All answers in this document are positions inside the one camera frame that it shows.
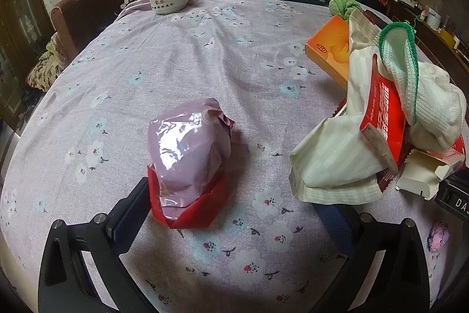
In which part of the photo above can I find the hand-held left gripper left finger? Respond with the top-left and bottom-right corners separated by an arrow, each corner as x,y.
38,175 -> 152,313

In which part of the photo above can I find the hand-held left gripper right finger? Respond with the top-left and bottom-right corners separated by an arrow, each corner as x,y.
317,203 -> 430,313

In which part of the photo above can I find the cream striped plastic bag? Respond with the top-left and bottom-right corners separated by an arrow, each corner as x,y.
289,10 -> 398,205

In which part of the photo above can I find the pink foil package red base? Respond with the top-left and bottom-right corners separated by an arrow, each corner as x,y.
147,97 -> 236,229

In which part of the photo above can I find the torn red carton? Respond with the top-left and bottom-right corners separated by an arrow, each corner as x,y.
360,54 -> 409,172

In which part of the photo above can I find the pink crumpled wrapper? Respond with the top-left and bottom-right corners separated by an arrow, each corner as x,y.
428,221 -> 451,253

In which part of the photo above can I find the white open carton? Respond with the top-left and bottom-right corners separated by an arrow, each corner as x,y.
395,148 -> 467,201

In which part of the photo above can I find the dark red snack wrapper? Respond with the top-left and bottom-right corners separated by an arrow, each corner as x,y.
377,157 -> 410,193

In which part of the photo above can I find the white knitted glove green cuff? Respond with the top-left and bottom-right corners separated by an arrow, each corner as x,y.
377,23 -> 464,152

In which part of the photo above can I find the floral cushion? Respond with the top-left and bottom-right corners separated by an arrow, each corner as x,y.
26,32 -> 68,92

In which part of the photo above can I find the orange cardboard box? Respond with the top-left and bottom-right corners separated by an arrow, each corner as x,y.
305,15 -> 352,88

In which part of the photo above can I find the white jar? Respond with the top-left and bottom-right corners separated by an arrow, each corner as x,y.
427,8 -> 442,29

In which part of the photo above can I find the brown armchair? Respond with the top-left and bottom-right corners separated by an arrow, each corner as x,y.
50,0 -> 140,57

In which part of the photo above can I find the dark wooden display cabinet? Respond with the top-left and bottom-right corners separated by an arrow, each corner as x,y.
0,0 -> 52,130

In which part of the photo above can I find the green cloth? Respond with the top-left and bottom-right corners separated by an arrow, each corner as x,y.
329,0 -> 363,18

